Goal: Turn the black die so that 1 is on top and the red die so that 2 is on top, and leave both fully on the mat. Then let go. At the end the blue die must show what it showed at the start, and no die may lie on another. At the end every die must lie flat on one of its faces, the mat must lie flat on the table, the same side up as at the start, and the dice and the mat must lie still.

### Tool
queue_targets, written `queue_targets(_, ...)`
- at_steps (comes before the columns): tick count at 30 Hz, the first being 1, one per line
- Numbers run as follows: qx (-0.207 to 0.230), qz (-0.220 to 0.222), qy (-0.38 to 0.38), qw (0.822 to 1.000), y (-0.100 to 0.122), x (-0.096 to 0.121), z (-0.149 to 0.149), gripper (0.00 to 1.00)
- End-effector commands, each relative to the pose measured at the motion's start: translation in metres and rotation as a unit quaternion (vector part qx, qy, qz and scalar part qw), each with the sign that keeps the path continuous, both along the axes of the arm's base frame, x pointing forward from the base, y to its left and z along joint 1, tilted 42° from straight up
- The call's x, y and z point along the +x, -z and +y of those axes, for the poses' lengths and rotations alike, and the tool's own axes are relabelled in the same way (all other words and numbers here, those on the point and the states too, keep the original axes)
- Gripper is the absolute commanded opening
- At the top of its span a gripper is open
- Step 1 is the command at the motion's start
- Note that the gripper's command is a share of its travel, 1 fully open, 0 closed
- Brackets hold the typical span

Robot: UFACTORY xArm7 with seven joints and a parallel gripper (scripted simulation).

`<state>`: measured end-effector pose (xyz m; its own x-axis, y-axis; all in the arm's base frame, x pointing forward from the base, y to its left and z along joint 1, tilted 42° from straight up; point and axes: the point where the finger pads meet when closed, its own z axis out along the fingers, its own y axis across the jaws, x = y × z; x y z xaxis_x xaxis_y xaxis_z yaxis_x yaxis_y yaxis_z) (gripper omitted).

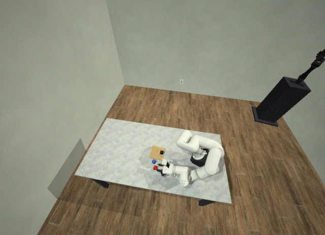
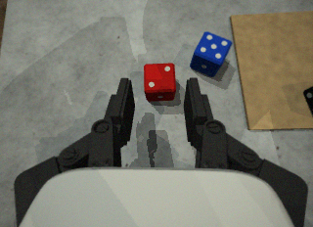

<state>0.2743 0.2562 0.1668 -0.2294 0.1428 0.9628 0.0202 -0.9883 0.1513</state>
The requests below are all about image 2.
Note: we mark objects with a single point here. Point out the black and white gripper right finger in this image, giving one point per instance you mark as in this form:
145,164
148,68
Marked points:
220,150

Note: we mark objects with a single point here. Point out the black die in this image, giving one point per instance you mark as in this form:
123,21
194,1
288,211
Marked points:
308,93

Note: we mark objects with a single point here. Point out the tan flat mat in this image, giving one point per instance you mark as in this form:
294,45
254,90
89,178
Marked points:
274,54

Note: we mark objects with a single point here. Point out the blue die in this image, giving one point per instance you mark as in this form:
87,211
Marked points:
210,54

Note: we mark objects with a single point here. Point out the red die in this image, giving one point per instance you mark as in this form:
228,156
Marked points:
159,82

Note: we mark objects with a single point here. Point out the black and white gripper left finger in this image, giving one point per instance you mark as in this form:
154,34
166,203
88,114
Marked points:
96,149

